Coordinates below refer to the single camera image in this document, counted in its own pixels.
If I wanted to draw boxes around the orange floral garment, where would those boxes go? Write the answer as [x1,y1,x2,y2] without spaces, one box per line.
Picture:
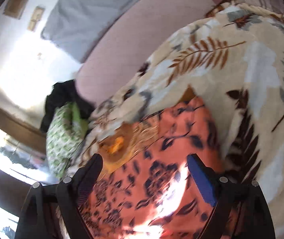
[79,97,224,238]

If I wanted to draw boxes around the green patterned pillow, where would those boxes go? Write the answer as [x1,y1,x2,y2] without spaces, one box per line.
[46,102,88,179]

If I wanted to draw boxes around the stained glass wooden door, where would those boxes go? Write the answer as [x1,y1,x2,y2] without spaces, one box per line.
[0,109,57,238]

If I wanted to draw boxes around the black cloth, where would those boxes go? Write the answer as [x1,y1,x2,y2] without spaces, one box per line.
[40,79,95,133]

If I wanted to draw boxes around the cream leaf-pattern blanket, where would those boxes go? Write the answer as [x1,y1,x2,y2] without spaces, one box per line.
[68,3,284,238]

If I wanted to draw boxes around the grey pillow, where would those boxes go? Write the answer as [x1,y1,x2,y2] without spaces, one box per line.
[41,0,139,63]

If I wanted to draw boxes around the pink bed headboard cushion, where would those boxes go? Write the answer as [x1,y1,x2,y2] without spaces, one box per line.
[75,0,223,105]

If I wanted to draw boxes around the beige wall switch plate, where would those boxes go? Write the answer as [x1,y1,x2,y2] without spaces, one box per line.
[28,6,45,31]

